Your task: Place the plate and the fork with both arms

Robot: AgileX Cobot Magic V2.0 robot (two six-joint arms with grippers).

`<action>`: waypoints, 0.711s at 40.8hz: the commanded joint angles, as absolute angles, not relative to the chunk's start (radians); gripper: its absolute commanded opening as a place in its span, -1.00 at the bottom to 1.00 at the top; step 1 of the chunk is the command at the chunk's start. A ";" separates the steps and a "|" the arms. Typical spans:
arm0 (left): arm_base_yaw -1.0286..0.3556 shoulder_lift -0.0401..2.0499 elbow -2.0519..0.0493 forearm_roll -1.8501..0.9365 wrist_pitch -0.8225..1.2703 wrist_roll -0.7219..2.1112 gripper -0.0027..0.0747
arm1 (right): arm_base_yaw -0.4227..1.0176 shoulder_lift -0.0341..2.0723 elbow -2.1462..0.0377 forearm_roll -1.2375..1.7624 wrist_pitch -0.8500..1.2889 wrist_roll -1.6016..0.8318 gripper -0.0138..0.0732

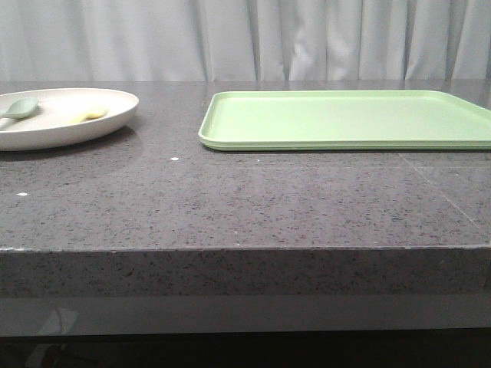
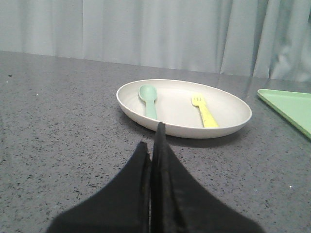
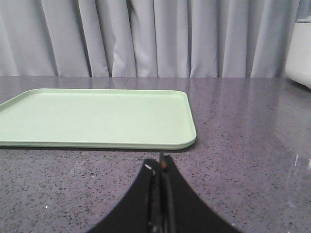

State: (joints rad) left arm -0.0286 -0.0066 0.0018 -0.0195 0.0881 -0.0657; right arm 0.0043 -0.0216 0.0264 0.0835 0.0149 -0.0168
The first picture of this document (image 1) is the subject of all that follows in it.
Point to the yellow plastic fork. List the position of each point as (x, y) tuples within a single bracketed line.
[(95, 112)]

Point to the cream round plate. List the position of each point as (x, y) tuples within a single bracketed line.
[(49, 126)]

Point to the light green plastic tray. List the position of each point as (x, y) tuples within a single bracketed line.
[(344, 119)]

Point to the pale green plastic spoon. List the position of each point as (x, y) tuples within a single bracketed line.
[(18, 111)]

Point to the white pleated curtain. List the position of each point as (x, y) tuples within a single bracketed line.
[(244, 40)]

